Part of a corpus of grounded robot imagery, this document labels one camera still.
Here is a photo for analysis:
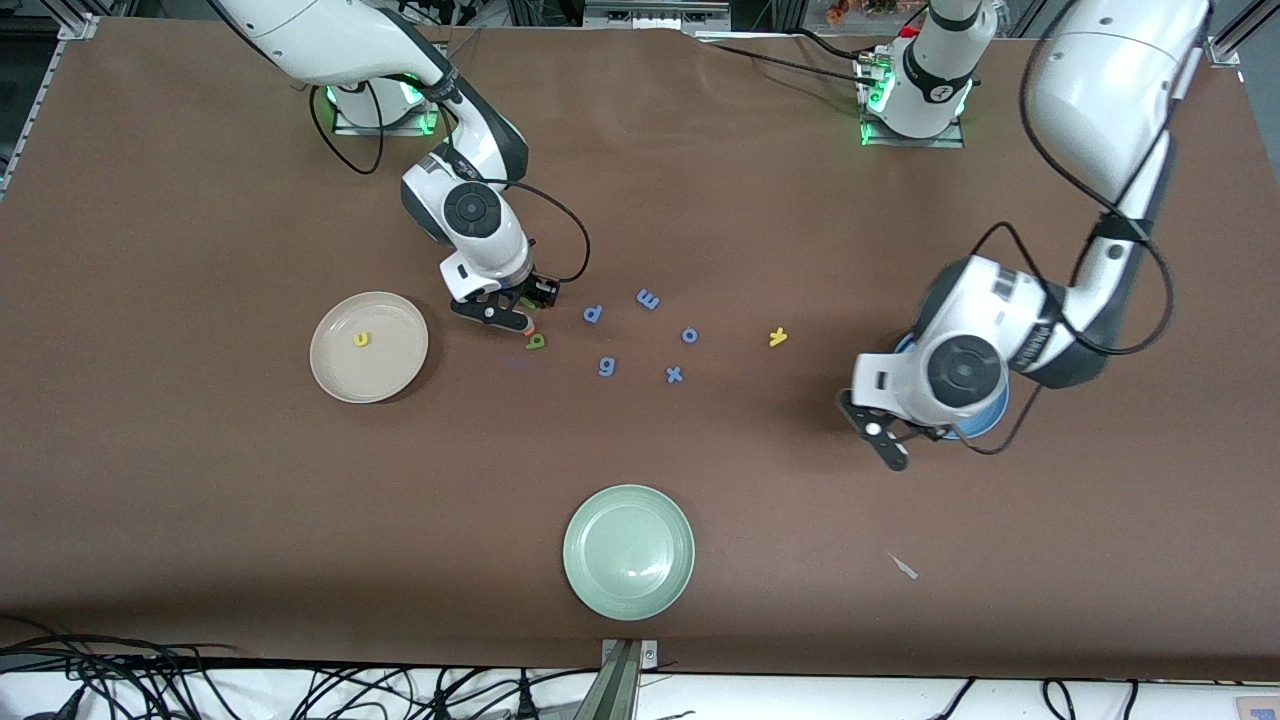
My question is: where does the brown table cover sheet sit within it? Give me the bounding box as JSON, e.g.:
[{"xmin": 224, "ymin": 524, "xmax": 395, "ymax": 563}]
[{"xmin": 0, "ymin": 18, "xmax": 1280, "ymax": 681}]

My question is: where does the beige brown round plate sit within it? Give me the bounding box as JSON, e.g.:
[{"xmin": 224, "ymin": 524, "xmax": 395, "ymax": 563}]
[{"xmin": 309, "ymin": 291, "xmax": 430, "ymax": 405}]

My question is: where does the pale green round plate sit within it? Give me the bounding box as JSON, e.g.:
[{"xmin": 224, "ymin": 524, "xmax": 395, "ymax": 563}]
[{"xmin": 562, "ymin": 484, "xmax": 696, "ymax": 622}]

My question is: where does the blue round plate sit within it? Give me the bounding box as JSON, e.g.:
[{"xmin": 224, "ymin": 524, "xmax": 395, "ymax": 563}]
[{"xmin": 893, "ymin": 333, "xmax": 1010, "ymax": 442}]

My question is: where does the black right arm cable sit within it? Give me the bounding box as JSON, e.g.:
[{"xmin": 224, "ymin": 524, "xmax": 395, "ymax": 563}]
[{"xmin": 308, "ymin": 85, "xmax": 593, "ymax": 286}]

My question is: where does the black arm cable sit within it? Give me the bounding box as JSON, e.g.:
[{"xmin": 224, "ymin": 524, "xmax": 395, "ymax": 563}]
[
  {"xmin": 965, "ymin": 0, "xmax": 1176, "ymax": 456},
  {"xmin": 308, "ymin": 85, "xmax": 593, "ymax": 286}
]

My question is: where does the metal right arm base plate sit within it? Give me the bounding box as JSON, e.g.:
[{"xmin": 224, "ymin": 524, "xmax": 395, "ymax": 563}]
[{"xmin": 330, "ymin": 85, "xmax": 439, "ymax": 136}]

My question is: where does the aluminium frame crossbar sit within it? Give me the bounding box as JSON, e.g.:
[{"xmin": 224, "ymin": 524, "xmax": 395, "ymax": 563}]
[{"xmin": 583, "ymin": 0, "xmax": 733, "ymax": 31}]

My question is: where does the black cable lying on table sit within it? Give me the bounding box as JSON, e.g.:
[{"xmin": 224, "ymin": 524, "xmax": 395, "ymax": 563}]
[{"xmin": 695, "ymin": 30, "xmax": 886, "ymax": 91}]

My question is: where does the grey metal camera post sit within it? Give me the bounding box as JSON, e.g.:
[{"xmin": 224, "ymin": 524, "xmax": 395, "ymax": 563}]
[{"xmin": 598, "ymin": 638, "xmax": 659, "ymax": 720}]

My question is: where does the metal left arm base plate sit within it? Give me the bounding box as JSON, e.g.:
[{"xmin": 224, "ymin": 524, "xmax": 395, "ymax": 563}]
[{"xmin": 858, "ymin": 55, "xmax": 966, "ymax": 149}]

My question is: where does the aluminium table edge rail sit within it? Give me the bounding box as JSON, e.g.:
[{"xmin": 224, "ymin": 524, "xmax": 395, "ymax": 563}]
[{"xmin": 0, "ymin": 10, "xmax": 101, "ymax": 201}]

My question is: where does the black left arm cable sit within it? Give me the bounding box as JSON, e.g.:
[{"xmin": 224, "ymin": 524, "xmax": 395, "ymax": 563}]
[{"xmin": 965, "ymin": 0, "xmax": 1176, "ymax": 456}]

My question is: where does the black cable bundle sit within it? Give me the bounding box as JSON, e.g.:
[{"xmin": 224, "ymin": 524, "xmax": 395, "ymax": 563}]
[{"xmin": 0, "ymin": 615, "xmax": 701, "ymax": 720}]

